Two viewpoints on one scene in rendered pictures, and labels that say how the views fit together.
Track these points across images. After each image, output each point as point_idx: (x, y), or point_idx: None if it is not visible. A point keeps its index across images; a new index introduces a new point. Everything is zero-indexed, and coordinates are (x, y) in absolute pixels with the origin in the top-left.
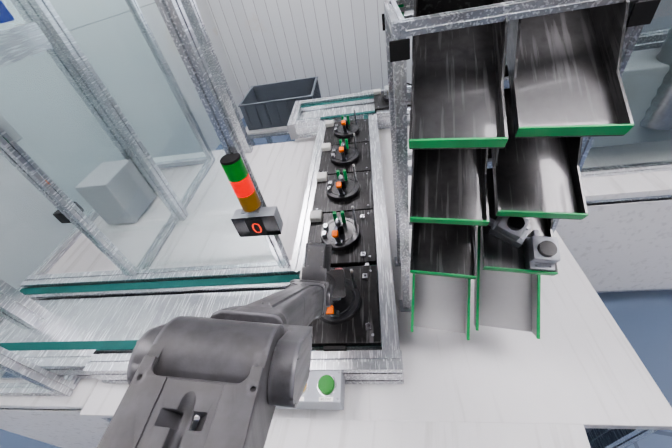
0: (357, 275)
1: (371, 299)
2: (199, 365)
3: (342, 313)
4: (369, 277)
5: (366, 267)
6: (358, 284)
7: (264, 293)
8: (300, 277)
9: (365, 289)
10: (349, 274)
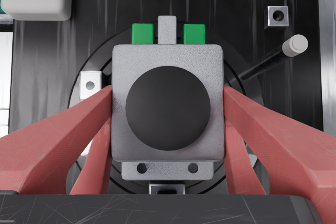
0: (243, 10)
1: (298, 116)
2: None
3: (197, 188)
4: (290, 22)
5: None
6: (248, 50)
7: None
8: (6, 11)
9: (275, 73)
10: (212, 3)
